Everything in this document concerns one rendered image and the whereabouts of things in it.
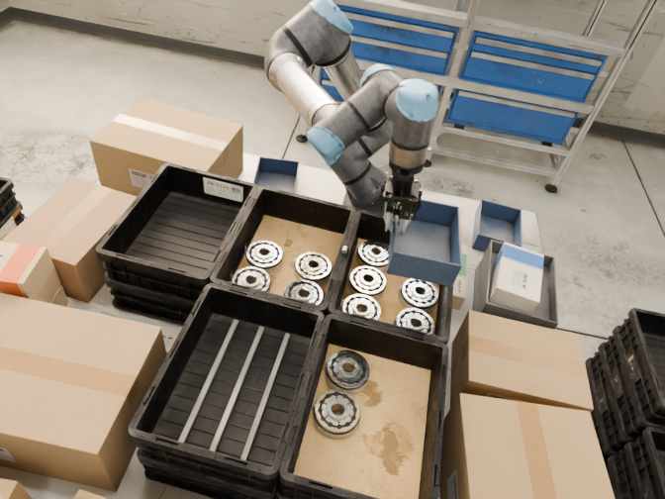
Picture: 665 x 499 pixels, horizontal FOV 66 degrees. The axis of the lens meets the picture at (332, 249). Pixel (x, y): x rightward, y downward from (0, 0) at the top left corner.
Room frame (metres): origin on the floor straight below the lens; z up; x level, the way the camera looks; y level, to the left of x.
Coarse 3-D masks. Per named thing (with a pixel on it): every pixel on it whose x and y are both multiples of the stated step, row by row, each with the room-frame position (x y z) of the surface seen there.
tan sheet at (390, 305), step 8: (360, 240) 1.12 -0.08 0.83; (352, 264) 1.02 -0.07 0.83; (384, 272) 1.01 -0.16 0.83; (392, 280) 0.98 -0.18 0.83; (400, 280) 0.99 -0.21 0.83; (344, 288) 0.92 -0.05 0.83; (392, 288) 0.95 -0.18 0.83; (344, 296) 0.89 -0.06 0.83; (384, 296) 0.92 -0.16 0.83; (392, 296) 0.92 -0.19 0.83; (384, 304) 0.89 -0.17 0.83; (392, 304) 0.90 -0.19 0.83; (400, 304) 0.90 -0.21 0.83; (384, 312) 0.86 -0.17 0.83; (392, 312) 0.87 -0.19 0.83; (432, 312) 0.89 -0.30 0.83; (384, 320) 0.84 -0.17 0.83; (392, 320) 0.84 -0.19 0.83; (432, 320) 0.87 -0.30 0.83
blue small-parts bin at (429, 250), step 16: (432, 208) 0.97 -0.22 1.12; (448, 208) 0.97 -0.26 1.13; (416, 224) 0.96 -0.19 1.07; (432, 224) 0.97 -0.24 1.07; (448, 224) 0.97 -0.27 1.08; (400, 240) 0.89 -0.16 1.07; (416, 240) 0.90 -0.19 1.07; (432, 240) 0.91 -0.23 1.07; (448, 240) 0.92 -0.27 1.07; (400, 256) 0.78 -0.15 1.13; (416, 256) 0.78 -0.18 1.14; (432, 256) 0.86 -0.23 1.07; (448, 256) 0.87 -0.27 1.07; (400, 272) 0.78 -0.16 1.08; (416, 272) 0.78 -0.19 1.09; (432, 272) 0.78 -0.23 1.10; (448, 272) 0.78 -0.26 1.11
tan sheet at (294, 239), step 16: (272, 224) 1.13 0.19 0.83; (288, 224) 1.14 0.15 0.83; (256, 240) 1.05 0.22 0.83; (272, 240) 1.06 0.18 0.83; (288, 240) 1.07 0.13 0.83; (304, 240) 1.08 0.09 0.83; (320, 240) 1.09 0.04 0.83; (336, 240) 1.11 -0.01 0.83; (288, 256) 1.00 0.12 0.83; (336, 256) 1.04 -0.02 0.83; (288, 272) 0.94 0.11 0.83; (272, 288) 0.88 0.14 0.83
